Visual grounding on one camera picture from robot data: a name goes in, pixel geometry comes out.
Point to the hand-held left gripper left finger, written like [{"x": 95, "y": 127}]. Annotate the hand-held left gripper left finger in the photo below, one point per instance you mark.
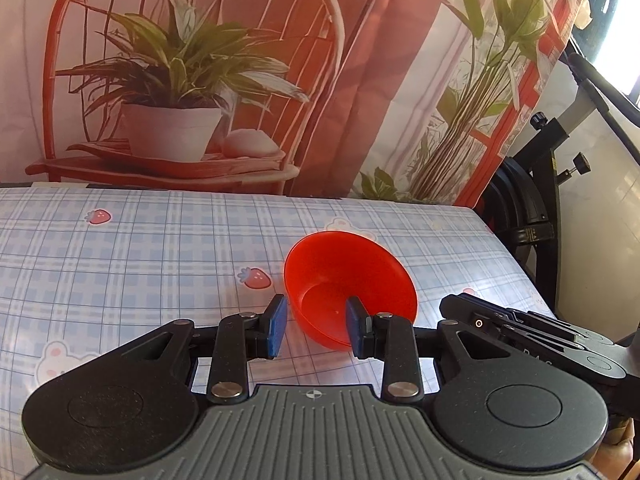
[{"x": 278, "y": 325}]

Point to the black exercise bike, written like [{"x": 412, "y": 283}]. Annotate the black exercise bike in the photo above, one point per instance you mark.
[{"x": 520, "y": 200}]

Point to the printed room backdrop cloth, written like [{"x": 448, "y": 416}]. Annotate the printed room backdrop cloth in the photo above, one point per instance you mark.
[{"x": 350, "y": 85}]

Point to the red plastic bowl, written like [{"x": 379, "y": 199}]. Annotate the red plastic bowl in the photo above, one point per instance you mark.
[{"x": 350, "y": 270}]

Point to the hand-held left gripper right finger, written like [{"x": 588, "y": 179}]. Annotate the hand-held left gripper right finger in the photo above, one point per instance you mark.
[{"x": 354, "y": 326}]

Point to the blue checked tablecloth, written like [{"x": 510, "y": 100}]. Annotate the blue checked tablecloth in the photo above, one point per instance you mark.
[{"x": 125, "y": 260}]

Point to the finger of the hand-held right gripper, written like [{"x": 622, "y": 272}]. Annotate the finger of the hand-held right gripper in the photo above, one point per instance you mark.
[{"x": 480, "y": 312}]

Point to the bright window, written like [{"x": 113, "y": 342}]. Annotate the bright window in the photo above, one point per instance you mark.
[{"x": 615, "y": 10}]

